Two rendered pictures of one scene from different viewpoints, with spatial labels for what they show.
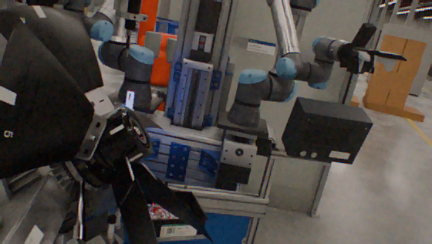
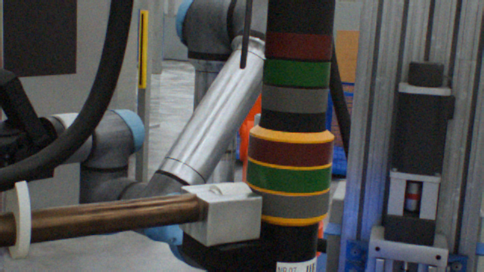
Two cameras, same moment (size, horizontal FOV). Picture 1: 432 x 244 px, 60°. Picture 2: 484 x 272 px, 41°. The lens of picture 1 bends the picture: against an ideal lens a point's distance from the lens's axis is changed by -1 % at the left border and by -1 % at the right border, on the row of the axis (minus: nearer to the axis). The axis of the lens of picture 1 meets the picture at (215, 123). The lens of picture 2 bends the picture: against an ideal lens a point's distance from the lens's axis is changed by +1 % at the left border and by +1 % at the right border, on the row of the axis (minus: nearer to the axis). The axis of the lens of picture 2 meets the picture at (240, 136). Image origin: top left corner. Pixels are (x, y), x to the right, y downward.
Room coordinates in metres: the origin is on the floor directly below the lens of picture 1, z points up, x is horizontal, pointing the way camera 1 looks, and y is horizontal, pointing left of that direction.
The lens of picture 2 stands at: (0.53, 0.18, 1.62)
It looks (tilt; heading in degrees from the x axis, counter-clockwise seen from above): 10 degrees down; 13
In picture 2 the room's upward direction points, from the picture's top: 3 degrees clockwise
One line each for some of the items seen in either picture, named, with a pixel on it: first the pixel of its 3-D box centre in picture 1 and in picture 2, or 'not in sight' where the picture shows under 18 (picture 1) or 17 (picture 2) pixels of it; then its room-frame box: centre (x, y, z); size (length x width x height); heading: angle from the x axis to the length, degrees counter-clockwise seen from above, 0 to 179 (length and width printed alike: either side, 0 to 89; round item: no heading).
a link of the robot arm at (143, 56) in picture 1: (138, 62); not in sight; (1.64, 0.38, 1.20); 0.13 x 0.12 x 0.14; 64
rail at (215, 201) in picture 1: (146, 192); not in sight; (1.22, 0.19, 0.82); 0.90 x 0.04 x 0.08; 100
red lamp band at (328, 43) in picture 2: not in sight; (298, 45); (0.85, 0.23, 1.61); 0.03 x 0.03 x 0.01
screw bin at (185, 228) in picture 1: (166, 214); not in sight; (1.07, 0.09, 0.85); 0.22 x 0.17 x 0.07; 115
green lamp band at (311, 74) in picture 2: not in sight; (296, 71); (0.85, 0.23, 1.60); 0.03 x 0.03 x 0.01
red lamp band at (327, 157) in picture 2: not in sight; (290, 146); (0.85, 0.23, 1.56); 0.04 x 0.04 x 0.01
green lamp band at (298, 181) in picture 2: not in sight; (289, 171); (0.85, 0.23, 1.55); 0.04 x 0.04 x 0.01
